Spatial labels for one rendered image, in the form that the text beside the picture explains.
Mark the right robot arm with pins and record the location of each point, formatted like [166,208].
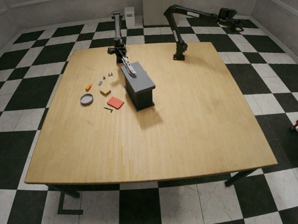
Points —
[118,15]

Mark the orange flat rectangular block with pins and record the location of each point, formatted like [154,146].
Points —
[115,102]

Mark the tan wooden block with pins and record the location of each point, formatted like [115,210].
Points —
[105,91]

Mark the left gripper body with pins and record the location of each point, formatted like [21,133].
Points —
[232,25]

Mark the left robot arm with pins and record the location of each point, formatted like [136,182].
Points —
[225,15]

